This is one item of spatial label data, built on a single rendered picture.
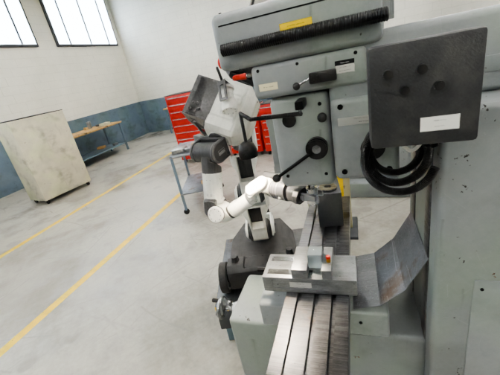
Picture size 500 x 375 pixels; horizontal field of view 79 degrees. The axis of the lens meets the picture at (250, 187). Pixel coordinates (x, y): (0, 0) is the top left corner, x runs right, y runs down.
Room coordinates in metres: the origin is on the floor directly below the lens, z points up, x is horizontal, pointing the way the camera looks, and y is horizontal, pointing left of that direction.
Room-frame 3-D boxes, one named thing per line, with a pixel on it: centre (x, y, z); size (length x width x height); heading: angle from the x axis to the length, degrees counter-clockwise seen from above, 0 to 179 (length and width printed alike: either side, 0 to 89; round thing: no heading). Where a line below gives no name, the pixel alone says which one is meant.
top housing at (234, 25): (1.05, -0.24, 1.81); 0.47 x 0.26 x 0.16; 69
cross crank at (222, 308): (1.24, 0.23, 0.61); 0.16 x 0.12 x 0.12; 69
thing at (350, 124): (0.98, -0.41, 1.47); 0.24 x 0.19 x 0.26; 159
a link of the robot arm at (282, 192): (1.12, -0.17, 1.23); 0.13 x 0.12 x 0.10; 134
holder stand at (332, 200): (1.43, -0.39, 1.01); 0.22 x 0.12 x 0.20; 166
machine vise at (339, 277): (0.97, -0.17, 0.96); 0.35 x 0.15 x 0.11; 69
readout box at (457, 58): (0.63, -0.39, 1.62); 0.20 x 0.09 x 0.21; 69
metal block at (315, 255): (0.96, -0.19, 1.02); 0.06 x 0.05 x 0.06; 159
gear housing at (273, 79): (1.04, -0.27, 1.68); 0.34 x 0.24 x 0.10; 69
